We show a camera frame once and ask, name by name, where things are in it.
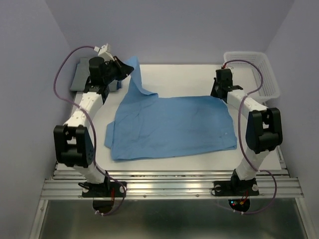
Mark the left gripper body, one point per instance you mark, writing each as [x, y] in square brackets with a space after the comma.
[114, 71]

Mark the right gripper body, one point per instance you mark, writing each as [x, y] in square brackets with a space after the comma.
[214, 91]

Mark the blue long sleeve shirt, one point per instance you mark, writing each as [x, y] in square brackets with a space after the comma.
[148, 126]

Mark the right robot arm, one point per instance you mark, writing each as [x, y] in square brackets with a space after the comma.
[263, 135]

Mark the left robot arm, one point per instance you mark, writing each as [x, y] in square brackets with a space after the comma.
[74, 146]

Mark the folded blue checkered shirt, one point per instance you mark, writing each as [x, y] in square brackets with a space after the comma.
[119, 85]

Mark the folded grey shirt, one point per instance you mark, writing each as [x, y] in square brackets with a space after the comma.
[81, 74]

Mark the white plastic basket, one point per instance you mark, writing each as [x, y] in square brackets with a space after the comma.
[252, 70]

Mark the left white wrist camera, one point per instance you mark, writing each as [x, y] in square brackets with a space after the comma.
[104, 52]

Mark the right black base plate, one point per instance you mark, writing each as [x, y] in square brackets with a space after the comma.
[228, 189]

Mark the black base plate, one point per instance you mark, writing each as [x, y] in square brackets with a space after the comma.
[103, 190]
[228, 189]

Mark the aluminium rail frame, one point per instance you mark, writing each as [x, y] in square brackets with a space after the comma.
[190, 177]

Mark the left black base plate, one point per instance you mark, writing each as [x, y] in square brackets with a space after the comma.
[103, 190]

